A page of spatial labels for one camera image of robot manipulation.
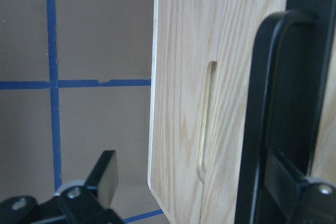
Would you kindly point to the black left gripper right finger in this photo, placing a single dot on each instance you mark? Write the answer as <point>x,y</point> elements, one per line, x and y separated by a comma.
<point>299,197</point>

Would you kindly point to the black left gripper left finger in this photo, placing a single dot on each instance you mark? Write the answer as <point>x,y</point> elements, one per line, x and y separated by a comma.
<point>102,180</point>

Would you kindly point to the wooden drawer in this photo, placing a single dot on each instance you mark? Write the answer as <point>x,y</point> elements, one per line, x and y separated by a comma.
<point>226,119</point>
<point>181,70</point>

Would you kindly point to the black drawer handle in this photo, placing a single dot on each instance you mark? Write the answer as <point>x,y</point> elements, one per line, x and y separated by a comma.
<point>288,76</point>

